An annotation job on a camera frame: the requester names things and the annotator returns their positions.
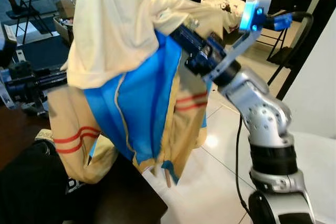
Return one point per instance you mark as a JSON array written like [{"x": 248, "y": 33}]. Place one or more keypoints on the black metal chair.
[{"x": 283, "y": 1}]

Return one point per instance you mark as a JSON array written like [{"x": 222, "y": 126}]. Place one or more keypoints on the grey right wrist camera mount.
[{"x": 247, "y": 38}]

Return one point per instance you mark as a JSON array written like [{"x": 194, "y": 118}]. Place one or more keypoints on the black garment white print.
[{"x": 31, "y": 192}]

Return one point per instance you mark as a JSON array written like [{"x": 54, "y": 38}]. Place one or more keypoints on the black door frame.
[{"x": 325, "y": 3}]

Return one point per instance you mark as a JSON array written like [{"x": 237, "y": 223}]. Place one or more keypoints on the black folding chair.
[{"x": 23, "y": 10}]

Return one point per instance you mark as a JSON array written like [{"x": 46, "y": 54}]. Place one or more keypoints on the large open cardboard box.
[{"x": 63, "y": 30}]

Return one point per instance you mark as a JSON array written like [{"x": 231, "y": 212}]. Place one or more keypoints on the closed cardboard box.
[{"x": 65, "y": 6}]

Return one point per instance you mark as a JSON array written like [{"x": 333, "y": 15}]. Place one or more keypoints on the yellow and blue jacket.
[{"x": 131, "y": 93}]

